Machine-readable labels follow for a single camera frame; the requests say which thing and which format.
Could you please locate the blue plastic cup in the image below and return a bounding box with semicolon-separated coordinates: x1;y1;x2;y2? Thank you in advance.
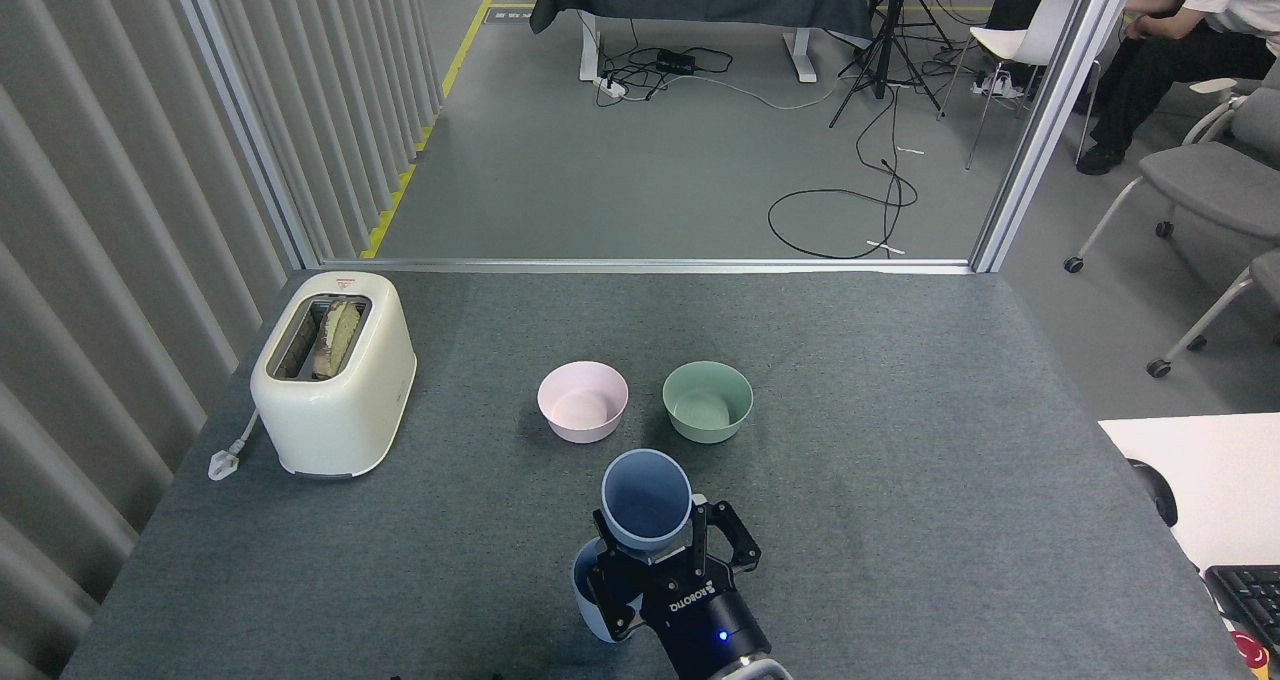
572;538;641;644
600;448;693;564

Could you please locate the silver frame post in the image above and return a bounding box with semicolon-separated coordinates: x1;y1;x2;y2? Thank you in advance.
165;0;321;269
970;0;1141;274

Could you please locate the silver frame rail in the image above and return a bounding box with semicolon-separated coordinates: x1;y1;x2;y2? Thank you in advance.
320;258;973;276

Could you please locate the cream white toaster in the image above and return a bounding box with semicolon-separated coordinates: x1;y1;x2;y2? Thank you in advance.
250;271;417;479

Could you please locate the black computer mouse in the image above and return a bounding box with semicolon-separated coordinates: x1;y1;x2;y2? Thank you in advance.
1127;458;1179;528

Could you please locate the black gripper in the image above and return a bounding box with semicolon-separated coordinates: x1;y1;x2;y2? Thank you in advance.
586;498;774;680

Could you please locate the black looped floor cable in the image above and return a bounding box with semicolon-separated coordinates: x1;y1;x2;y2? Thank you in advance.
768;85;918;260

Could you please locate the pink bowl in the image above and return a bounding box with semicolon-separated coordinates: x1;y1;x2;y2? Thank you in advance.
537;361;630;445

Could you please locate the white floor cable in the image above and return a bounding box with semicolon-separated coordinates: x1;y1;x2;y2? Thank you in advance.
690;73;851;112

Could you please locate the white chair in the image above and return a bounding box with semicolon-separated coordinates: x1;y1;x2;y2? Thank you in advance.
938;0;1101;171

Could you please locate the red round object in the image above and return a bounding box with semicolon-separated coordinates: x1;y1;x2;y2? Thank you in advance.
1230;630;1271;673

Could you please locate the white desk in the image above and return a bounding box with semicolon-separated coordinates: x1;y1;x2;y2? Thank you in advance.
1098;413;1280;573

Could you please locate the person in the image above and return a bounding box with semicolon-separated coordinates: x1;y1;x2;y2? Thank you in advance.
1075;0;1280;176

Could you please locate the black keyboard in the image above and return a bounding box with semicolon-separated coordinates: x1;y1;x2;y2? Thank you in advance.
1204;565;1280;661

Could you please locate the grey wheeled chair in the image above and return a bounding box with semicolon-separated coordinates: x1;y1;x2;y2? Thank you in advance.
1063;78;1280;274
1147;250;1280;379

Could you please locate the black tripod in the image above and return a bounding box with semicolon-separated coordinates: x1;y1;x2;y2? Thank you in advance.
829;0;956;129

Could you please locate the green bowl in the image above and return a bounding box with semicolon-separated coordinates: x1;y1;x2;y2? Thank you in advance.
662;361;754;445

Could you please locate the toasted bread slice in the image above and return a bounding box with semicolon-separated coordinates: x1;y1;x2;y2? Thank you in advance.
311;298;362;379

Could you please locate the white toaster plug and cord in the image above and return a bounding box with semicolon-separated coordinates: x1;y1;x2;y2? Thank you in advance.
208;410;261;482

